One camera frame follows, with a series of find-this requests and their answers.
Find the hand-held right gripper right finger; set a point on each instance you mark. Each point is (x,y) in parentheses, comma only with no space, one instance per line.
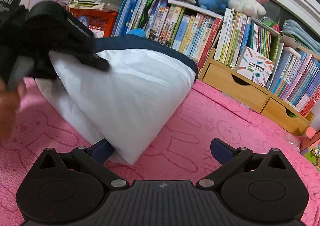
(221,151)

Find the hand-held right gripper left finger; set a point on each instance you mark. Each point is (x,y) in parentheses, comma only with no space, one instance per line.
(100,150)

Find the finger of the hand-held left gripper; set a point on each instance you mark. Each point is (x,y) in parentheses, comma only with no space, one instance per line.
(98,63)

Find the white and navy jacket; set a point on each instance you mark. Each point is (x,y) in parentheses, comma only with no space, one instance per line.
(125,91)

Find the person's left hand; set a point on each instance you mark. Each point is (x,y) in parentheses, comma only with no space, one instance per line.
(6,113)

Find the pink bed blanket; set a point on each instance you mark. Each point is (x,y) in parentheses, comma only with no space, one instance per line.
(225,116)

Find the large red plastic crate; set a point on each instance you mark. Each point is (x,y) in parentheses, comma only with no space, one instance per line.
(100,22)

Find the blue plush ball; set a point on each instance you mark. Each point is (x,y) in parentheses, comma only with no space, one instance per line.
(136,32)

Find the row of tall blue books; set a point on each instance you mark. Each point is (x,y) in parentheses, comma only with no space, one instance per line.
(132,6)

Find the wooden drawer organizer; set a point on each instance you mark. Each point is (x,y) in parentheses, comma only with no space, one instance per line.
(225,76)

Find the pink dollhouse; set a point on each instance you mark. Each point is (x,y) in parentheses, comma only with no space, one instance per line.
(311,146)

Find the white printed cardboard box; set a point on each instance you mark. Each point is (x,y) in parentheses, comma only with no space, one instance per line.
(255,67)

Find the row of colourful picture books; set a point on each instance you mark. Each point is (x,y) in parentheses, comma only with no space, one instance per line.
(187,31)

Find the row of purple-spined books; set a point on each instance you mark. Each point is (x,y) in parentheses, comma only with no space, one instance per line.
(297,81)

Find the row of green-spined books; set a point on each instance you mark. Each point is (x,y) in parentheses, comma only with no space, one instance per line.
(237,33)

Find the green red toy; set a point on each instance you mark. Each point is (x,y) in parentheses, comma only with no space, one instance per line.
(270,23)

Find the folded light blue cloths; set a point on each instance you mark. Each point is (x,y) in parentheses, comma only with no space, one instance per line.
(300,33)

